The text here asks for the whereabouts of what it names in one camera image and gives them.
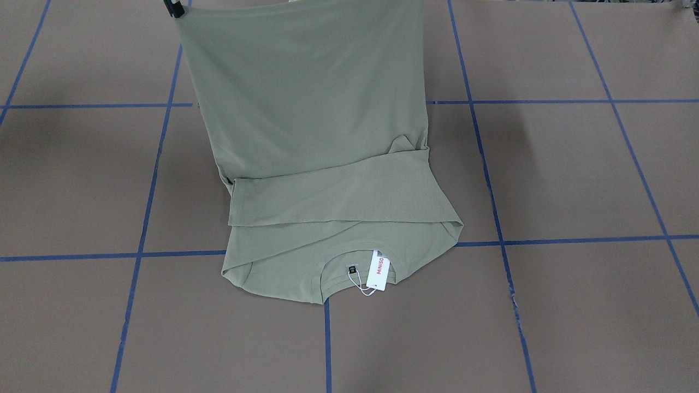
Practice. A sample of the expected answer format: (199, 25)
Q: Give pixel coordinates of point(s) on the white red Miniso hang tag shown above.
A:
(377, 278)

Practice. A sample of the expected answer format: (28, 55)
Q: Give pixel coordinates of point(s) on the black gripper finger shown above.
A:
(174, 8)

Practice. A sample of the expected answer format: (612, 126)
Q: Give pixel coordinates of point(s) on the green long-sleeve shirt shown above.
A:
(316, 115)

